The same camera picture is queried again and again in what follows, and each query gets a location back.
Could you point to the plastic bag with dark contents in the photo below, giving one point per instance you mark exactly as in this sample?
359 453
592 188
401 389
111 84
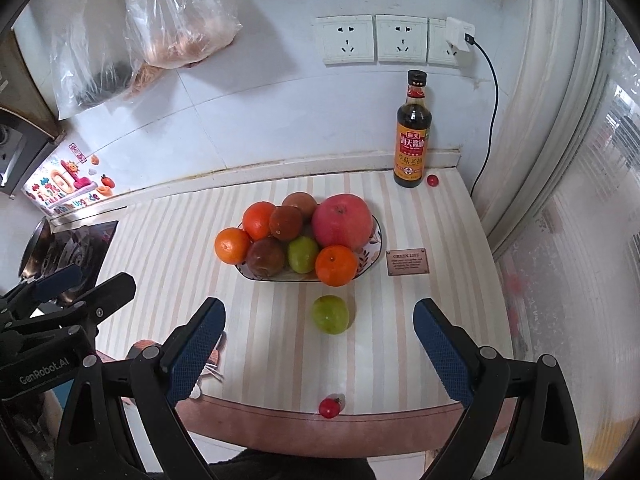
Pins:
90 60

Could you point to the oval floral ceramic plate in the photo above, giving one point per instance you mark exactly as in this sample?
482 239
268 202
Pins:
369 252

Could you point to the brown-red apple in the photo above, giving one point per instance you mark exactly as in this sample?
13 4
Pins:
265 257

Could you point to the large red apple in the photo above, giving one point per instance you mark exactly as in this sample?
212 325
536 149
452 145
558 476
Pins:
342 222

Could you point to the stainless hood duct cover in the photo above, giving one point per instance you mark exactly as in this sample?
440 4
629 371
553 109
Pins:
20 85

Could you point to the striped cat-print tablecloth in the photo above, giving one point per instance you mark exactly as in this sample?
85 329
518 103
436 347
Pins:
165 240

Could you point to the black gas stove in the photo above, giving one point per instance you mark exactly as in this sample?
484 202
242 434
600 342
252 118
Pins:
85 250

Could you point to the white charger plug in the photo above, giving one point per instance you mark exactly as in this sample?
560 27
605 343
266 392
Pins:
460 40

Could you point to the colourful wall sticker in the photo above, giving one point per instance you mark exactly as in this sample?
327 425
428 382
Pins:
60 180

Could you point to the green apple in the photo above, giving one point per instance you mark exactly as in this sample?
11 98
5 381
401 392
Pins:
303 254
330 314

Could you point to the black range hood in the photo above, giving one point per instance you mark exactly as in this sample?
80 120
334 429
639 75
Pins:
10 160

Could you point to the white wall socket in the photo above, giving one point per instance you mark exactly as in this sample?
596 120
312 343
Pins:
345 40
401 38
436 42

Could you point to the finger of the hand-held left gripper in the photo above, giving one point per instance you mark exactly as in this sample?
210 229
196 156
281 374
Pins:
115 287
55 278

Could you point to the orange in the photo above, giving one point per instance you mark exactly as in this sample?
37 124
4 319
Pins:
260 220
232 246
336 265

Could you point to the soy sauce bottle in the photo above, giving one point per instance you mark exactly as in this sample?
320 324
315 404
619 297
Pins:
411 155

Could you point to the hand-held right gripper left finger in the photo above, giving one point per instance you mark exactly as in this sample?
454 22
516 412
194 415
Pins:
197 350

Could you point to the brown straw bundle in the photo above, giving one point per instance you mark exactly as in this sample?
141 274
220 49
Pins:
145 80

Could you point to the brown-green apple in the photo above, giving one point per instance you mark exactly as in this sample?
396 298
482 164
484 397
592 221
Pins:
299 202

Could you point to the plastic bag with onions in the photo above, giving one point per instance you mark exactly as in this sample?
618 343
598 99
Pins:
185 25

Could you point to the black frying pan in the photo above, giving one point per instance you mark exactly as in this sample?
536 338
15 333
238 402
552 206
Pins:
32 250

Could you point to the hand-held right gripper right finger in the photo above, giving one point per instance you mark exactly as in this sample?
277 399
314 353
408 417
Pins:
445 355

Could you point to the frosted glass sliding door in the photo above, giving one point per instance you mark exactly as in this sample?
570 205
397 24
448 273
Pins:
575 210

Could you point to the dark red-brown fruit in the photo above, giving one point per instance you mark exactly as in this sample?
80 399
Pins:
286 223

